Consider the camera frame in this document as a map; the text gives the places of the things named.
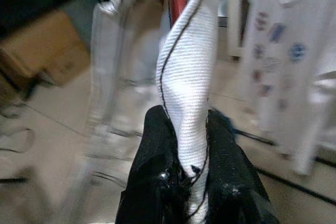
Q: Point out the white shorts dark stitching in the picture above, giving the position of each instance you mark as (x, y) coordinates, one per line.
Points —
(189, 77)

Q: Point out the white glass-door cabinet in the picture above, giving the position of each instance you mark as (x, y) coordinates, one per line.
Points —
(233, 24)

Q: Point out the white printed t-shirt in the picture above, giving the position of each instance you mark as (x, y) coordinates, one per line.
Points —
(283, 51)

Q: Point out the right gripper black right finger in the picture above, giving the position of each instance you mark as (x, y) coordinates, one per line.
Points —
(228, 169)

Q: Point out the plain brown cardboard box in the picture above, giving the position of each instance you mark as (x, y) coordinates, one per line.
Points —
(39, 51)

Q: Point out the steel clothes rack black posts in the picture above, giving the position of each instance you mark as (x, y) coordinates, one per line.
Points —
(302, 189)

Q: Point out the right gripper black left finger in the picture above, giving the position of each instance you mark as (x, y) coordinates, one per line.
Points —
(149, 155)

